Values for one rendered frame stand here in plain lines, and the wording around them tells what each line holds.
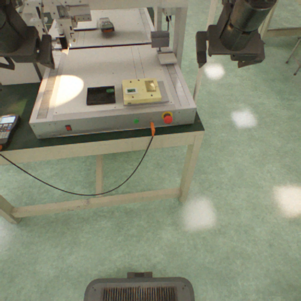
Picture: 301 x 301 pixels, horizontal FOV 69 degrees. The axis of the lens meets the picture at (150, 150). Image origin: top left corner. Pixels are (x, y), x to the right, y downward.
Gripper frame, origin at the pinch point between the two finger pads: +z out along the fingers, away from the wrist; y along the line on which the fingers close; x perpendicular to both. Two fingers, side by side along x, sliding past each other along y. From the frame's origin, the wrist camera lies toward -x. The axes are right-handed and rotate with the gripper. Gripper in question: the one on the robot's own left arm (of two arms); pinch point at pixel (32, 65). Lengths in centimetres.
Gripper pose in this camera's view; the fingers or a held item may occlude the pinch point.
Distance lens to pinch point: 63.1
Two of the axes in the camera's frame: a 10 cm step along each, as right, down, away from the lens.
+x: 0.2, 9.8, -1.7
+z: -0.1, 1.8, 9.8
